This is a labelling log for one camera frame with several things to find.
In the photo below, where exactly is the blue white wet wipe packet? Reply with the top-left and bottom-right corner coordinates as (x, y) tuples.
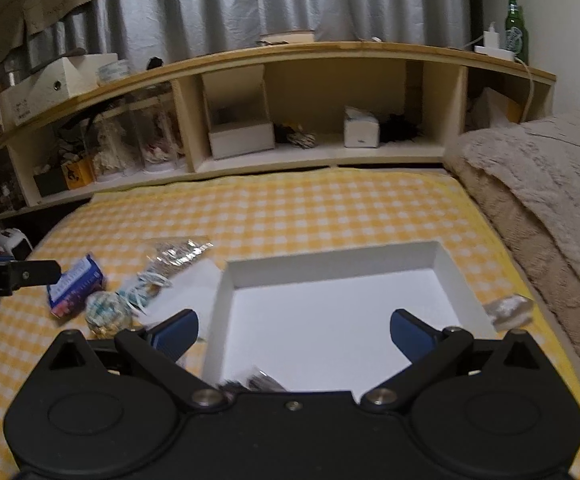
(116, 271), (172, 314)

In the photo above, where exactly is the white face mask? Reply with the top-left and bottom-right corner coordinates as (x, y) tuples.
(137, 259), (222, 339)

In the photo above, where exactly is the blue white tissue pack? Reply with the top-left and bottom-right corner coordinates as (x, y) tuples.
(46, 254), (106, 318)

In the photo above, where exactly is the clear bag of rubber bands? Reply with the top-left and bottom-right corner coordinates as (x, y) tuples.
(145, 238), (213, 278)

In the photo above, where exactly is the white space heater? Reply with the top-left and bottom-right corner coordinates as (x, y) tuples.
(0, 229), (33, 261)

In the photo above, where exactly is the yellow checkered bed sheet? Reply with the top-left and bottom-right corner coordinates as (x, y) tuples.
(0, 167), (580, 480)

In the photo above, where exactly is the white shallow cardboard box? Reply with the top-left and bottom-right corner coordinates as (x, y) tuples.
(201, 240), (496, 398)

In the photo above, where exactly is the yellow black small box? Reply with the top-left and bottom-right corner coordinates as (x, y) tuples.
(61, 156), (95, 190)

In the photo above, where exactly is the doll in white dress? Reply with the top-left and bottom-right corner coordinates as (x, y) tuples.
(88, 113), (142, 182)

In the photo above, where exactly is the white file box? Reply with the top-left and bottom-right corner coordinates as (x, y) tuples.
(0, 53), (119, 131)

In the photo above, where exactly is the doll in red dress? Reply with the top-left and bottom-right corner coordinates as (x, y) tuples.
(134, 92), (183, 172)

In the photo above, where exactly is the beige fluffy blanket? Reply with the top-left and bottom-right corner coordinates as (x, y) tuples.
(444, 110), (580, 358)

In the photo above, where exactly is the white tissue box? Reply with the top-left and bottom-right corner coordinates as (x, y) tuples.
(343, 106), (380, 148)

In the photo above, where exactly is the dried flower bundle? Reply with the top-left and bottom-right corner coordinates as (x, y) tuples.
(274, 124), (317, 150)

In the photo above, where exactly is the open white cardboard box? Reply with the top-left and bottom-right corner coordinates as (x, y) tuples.
(202, 64), (275, 159)

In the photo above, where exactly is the wooden headboard shelf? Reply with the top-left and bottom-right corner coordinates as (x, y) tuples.
(0, 41), (556, 219)

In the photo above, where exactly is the white power strip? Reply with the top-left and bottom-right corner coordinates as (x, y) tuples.
(474, 22), (516, 62)

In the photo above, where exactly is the green glass bottle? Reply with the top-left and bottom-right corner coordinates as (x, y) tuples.
(505, 0), (529, 63)

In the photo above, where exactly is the grey curtain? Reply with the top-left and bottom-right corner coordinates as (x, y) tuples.
(28, 0), (471, 70)

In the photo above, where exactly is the white power cable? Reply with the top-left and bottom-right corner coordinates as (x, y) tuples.
(511, 55), (536, 125)

